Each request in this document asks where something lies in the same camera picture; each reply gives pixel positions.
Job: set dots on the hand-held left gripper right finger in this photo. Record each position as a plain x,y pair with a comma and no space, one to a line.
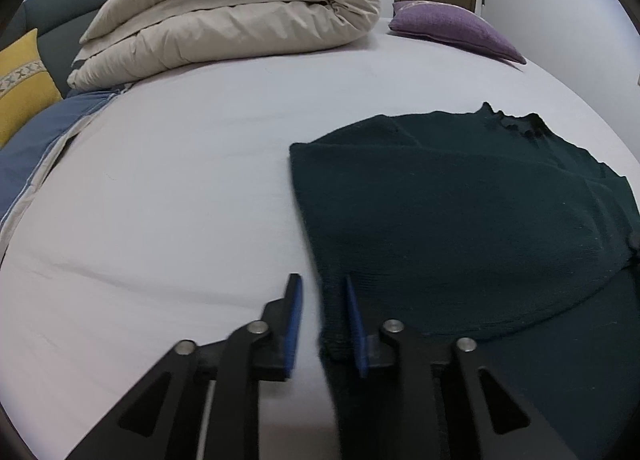
356,330

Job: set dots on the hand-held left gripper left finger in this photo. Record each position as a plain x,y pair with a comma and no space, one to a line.
294,312

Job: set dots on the bed with white sheet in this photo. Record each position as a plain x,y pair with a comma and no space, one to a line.
175,190

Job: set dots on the purple pillow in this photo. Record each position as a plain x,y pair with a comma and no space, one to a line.
450,27

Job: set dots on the dark green sweater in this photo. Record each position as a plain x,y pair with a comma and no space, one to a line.
450,215

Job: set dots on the blue pillow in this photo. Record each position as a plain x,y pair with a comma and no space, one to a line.
35,145

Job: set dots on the beige folded duvet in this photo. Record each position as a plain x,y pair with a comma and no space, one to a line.
225,15

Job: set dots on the dark grey sofa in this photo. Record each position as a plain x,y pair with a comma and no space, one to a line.
65,0

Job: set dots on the yellow patterned pillow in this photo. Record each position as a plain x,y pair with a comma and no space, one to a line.
22,85

